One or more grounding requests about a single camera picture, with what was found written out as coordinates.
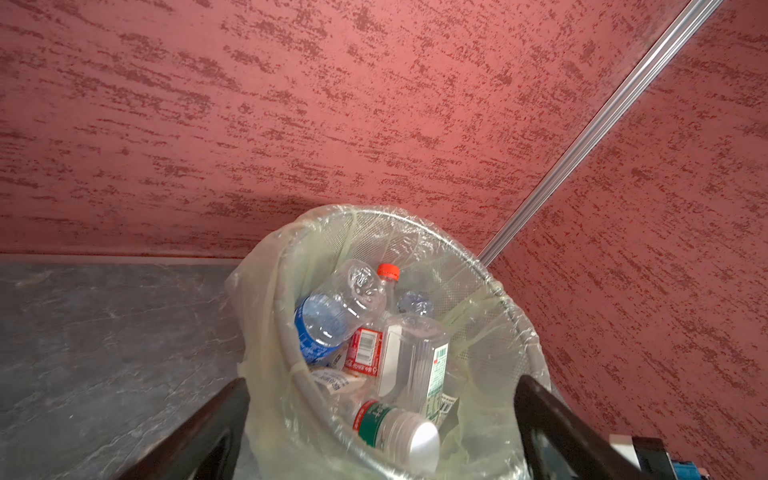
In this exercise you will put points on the clear plastic bin liner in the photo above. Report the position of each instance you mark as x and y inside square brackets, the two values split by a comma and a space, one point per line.
[291, 428]

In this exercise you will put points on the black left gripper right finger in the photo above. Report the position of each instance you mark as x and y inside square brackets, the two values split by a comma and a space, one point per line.
[540, 413]

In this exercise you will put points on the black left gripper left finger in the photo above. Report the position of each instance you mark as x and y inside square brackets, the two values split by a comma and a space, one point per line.
[206, 446]

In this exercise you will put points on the chrysanthemum tea bottle green neck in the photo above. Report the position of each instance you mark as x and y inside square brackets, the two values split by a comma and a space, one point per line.
[405, 437]

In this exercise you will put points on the orange white label bottle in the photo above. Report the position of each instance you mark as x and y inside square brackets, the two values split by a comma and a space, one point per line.
[337, 383]

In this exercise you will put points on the Pocari Sweat blue bottle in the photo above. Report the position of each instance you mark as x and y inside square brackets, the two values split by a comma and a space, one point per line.
[352, 296]

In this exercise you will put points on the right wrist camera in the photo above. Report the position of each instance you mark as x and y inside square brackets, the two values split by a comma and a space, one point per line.
[649, 454]

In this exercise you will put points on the clear square green-cap bottle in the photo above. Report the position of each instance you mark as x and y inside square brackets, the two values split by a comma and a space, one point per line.
[414, 363]

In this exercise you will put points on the red Coca-Cola bottle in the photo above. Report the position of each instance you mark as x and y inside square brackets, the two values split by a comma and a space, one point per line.
[364, 352]

